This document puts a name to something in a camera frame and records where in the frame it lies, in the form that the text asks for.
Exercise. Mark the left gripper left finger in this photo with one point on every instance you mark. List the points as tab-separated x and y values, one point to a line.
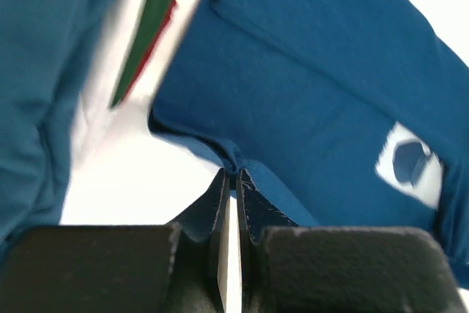
180	266

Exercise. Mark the folded light blue t shirt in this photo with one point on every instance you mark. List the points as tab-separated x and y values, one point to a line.
46	51

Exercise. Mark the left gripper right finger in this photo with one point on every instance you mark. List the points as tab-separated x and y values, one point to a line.
288	268

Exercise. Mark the folded green t shirt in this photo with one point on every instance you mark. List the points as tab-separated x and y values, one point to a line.
154	18

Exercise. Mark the folded red t shirt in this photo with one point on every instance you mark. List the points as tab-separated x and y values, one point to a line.
150	48

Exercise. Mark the dark blue t shirt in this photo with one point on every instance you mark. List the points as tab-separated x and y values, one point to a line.
344	112

